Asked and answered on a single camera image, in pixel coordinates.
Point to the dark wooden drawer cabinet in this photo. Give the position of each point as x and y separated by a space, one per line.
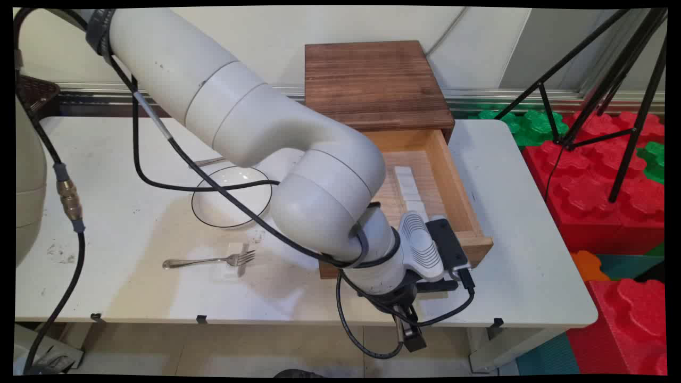
372 80

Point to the dark round floor object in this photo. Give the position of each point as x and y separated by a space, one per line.
298 374

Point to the black tripod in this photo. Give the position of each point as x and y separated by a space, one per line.
636 133

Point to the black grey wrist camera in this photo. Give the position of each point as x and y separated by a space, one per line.
447 244

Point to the white plate black rim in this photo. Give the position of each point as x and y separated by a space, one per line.
223 207

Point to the white ceramic cutlery rest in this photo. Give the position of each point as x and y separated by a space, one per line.
232 269
417 208
407 181

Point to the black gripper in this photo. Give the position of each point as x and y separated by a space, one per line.
396 295

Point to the white ribbed camera mount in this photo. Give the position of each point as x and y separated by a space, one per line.
420 244

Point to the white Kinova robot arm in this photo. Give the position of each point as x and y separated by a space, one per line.
239 122

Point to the orange foam piece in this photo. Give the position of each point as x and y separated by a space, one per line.
586 265

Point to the small green foam block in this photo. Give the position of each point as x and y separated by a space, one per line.
653 159

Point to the aluminium wall rail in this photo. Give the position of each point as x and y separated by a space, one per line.
479 97

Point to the teal foam mat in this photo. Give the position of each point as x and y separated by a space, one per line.
548 356

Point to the silver metal fork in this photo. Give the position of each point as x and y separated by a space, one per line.
234 259

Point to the white table leg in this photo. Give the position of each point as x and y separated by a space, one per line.
505 348

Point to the silver metal knife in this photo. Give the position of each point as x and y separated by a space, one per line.
207 161

